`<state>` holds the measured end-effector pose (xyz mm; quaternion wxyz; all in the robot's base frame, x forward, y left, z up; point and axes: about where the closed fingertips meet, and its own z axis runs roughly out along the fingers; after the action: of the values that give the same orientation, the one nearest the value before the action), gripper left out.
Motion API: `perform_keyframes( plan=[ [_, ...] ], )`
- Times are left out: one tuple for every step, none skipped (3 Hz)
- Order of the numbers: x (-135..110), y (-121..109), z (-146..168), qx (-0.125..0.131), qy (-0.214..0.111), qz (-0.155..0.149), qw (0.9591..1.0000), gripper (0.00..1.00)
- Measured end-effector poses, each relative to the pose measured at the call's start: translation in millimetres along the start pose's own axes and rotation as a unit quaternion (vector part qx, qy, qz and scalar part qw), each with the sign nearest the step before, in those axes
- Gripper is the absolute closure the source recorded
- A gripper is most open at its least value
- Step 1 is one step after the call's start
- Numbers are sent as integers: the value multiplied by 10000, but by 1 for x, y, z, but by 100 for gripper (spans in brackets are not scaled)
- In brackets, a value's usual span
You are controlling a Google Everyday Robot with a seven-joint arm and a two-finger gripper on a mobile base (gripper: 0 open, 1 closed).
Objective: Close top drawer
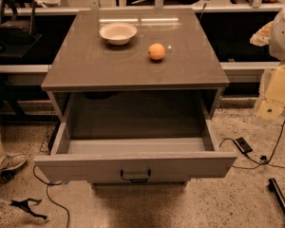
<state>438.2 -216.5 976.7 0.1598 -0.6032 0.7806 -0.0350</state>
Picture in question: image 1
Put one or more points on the grey top drawer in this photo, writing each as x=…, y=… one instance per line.
x=167, y=132

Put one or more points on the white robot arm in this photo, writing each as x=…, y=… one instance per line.
x=273, y=35

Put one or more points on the grey drawer cabinet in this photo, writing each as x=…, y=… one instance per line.
x=89, y=65

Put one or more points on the orange fruit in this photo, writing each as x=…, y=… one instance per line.
x=156, y=52

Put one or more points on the white paper bowl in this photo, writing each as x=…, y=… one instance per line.
x=118, y=34

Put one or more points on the black power adapter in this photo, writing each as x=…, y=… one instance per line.
x=242, y=145

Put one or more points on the grey sneaker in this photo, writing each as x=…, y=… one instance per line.
x=12, y=162

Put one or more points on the black chair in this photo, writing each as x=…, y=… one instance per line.
x=17, y=35

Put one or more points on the black bar on floor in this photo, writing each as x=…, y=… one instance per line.
x=273, y=187

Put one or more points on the black grabber tool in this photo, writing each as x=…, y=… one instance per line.
x=24, y=205

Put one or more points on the black top drawer handle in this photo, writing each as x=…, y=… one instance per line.
x=135, y=178

